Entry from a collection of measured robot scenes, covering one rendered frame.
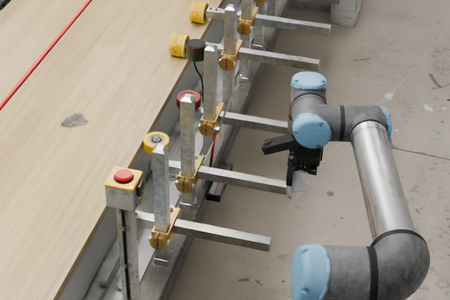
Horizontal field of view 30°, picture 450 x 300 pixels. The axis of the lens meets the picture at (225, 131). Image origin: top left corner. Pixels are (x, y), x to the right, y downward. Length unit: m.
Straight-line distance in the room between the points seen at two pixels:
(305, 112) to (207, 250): 1.56
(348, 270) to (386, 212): 0.21
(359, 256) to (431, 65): 3.31
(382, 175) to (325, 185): 2.03
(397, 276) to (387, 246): 0.06
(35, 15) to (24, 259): 1.29
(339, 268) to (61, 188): 1.10
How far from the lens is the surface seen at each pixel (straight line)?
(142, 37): 3.10
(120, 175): 1.94
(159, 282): 2.42
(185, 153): 2.50
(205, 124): 2.70
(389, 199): 1.76
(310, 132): 2.03
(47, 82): 2.88
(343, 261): 1.56
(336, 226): 3.66
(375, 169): 1.85
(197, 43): 2.60
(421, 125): 4.32
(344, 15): 5.05
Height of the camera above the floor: 2.46
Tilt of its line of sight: 37 degrees down
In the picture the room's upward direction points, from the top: 2 degrees clockwise
